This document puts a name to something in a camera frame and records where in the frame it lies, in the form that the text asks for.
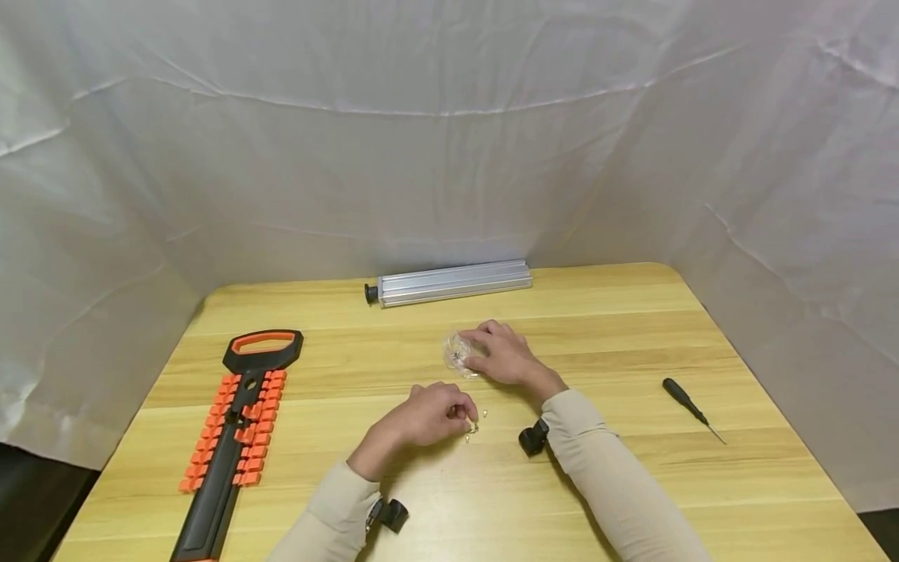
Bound person's right hand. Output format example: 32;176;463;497
458;319;569;411

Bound person's left hand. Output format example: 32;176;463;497
346;382;480;482

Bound clear plastic bag of screws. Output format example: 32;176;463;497
442;333;485;380

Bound person's right forearm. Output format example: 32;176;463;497
541;389;715;562

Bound person's left forearm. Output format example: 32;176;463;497
265;459;385;562

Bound silver aluminium profile bar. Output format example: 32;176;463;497
364;260;534;309

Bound black wrist band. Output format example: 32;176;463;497
364;497;410;536
518;418;552;459

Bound black screwdriver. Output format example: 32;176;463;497
661;378;729;446

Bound rows of orange socket clips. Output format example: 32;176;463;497
177;370;288;494

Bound black orange socket holder rail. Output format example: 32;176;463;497
169;329;305;562

